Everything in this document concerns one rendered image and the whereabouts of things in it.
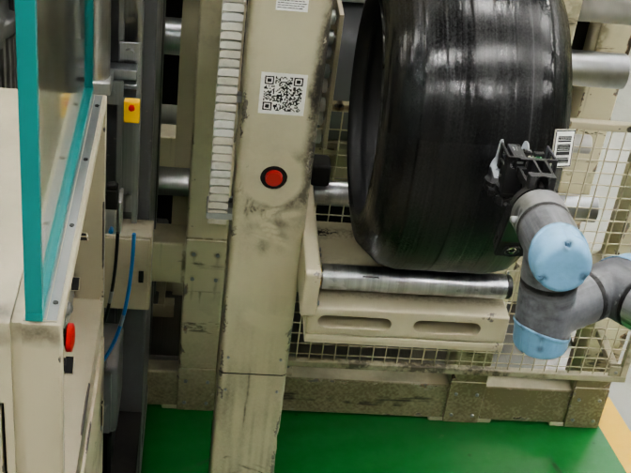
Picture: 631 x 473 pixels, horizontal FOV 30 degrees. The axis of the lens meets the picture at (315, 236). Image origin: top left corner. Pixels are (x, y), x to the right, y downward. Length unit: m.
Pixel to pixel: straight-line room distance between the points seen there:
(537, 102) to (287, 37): 0.40
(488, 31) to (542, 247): 0.46
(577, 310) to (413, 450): 1.55
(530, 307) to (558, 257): 0.10
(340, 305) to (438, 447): 1.11
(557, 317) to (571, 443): 1.69
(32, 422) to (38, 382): 0.06
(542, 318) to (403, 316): 0.56
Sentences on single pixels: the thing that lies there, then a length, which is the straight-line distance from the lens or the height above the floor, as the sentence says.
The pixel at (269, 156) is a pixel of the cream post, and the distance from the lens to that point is 1.98.
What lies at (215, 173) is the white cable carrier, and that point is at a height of 1.06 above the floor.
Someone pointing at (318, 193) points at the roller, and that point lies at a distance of 2.27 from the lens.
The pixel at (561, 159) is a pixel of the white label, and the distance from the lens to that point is 1.85.
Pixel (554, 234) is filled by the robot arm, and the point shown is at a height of 1.32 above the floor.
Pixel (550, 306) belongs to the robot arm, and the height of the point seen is 1.22.
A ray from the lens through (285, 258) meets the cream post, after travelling 2.10.
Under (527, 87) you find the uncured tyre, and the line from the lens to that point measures 1.81.
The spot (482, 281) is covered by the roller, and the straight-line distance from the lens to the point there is 2.09.
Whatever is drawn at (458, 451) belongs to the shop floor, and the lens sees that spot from 3.10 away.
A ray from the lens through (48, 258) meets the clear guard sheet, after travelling 1.39.
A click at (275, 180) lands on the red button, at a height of 1.06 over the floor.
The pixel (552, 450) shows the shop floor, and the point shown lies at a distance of 3.18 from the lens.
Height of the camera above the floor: 2.09
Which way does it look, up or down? 34 degrees down
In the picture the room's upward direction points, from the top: 8 degrees clockwise
